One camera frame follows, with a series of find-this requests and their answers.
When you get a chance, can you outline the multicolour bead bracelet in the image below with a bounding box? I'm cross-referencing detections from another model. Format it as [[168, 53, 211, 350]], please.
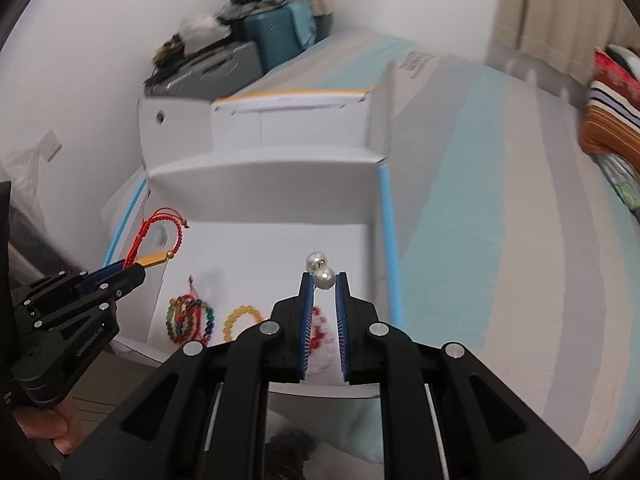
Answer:
[[165, 294, 217, 346]]

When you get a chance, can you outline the red cord bracelet gold tube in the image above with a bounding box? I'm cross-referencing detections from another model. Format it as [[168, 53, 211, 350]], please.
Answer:
[[188, 276, 215, 346]]

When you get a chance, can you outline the yellow bead bracelet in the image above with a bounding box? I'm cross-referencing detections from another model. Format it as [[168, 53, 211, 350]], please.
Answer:
[[221, 303, 266, 344]]

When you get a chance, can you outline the red bead bracelet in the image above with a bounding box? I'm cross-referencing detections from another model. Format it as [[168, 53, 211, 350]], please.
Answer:
[[308, 306, 331, 356]]

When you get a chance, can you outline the white pearl string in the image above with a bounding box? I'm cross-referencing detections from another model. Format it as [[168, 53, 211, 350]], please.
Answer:
[[304, 250, 336, 291]]

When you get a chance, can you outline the person's left hand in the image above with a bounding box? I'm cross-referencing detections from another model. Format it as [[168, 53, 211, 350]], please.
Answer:
[[13, 396, 85, 455]]

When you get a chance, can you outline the clear plastic bag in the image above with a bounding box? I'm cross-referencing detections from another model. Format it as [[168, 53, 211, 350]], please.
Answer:
[[1, 148, 44, 226]]

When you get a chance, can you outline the white cardboard box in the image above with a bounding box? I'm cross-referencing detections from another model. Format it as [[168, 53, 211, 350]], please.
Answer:
[[106, 63, 399, 366]]

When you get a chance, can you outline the striped bed sheet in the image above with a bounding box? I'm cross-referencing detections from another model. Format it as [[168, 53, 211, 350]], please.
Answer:
[[235, 32, 639, 471]]

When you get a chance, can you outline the grey suitcase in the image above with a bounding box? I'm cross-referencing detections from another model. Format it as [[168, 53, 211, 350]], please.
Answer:
[[144, 41, 264, 102]]

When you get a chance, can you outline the floral quilt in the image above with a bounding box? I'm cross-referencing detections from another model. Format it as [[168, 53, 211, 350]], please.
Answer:
[[594, 154, 640, 220]]

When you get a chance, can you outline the teal suitcase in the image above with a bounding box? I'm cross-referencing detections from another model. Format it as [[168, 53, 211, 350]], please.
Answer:
[[243, 0, 317, 73]]

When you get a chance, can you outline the striped orange pillow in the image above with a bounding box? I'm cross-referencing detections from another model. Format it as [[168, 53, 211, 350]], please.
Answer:
[[579, 44, 639, 169]]

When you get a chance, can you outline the white wall socket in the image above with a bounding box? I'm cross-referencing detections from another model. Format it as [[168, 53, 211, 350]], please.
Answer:
[[38, 130, 62, 162]]

